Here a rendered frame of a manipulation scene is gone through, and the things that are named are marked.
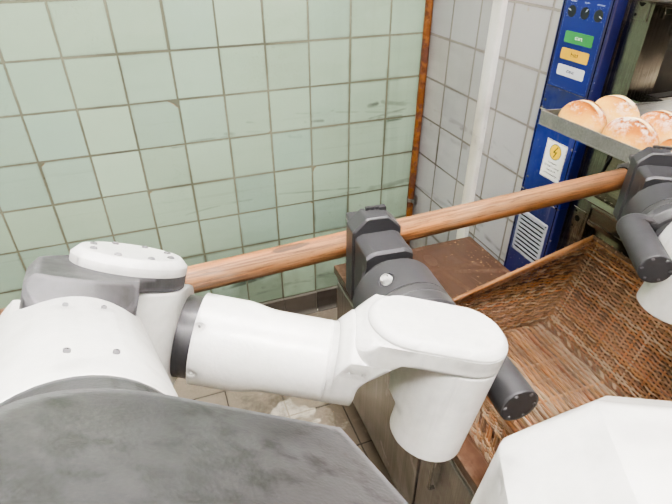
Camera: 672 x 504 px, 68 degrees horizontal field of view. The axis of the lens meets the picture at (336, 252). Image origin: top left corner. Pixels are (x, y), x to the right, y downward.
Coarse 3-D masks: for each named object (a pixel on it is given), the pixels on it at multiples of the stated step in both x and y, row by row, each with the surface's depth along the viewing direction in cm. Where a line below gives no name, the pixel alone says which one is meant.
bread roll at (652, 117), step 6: (648, 114) 88; (654, 114) 87; (660, 114) 86; (666, 114) 85; (648, 120) 87; (654, 120) 86; (660, 120) 85; (666, 120) 85; (654, 126) 86; (660, 126) 85; (666, 126) 85; (660, 132) 85; (666, 132) 85; (660, 138) 85; (666, 138) 85
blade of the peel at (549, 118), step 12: (648, 108) 105; (660, 108) 104; (540, 120) 98; (552, 120) 95; (564, 120) 92; (564, 132) 93; (576, 132) 90; (588, 132) 88; (588, 144) 88; (600, 144) 86; (612, 144) 84; (624, 144) 82; (624, 156) 82
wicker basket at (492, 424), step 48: (480, 288) 121; (528, 288) 127; (576, 288) 129; (624, 288) 117; (528, 336) 133; (576, 336) 129; (624, 336) 117; (576, 384) 119; (624, 384) 116; (480, 432) 103
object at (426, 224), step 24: (624, 168) 73; (528, 192) 66; (552, 192) 67; (576, 192) 69; (600, 192) 71; (408, 216) 62; (432, 216) 62; (456, 216) 62; (480, 216) 64; (504, 216) 66; (312, 240) 57; (336, 240) 57; (408, 240) 61; (216, 264) 53; (240, 264) 54; (264, 264) 54; (288, 264) 56; (312, 264) 57; (0, 312) 47
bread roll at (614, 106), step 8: (608, 96) 95; (616, 96) 94; (624, 96) 93; (600, 104) 95; (608, 104) 94; (616, 104) 93; (624, 104) 92; (632, 104) 92; (608, 112) 93; (616, 112) 92; (624, 112) 92; (632, 112) 91; (608, 120) 94
